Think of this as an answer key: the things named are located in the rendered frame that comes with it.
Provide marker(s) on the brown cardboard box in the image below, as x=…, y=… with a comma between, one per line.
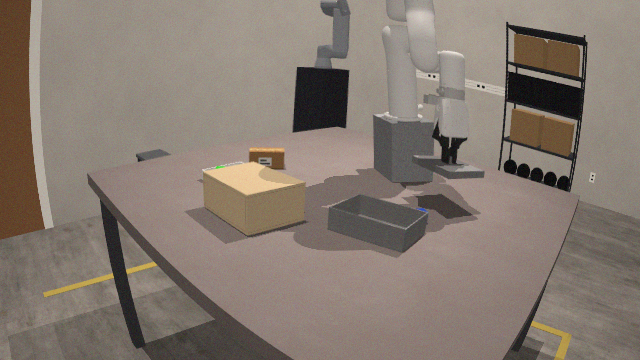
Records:
x=269, y=157

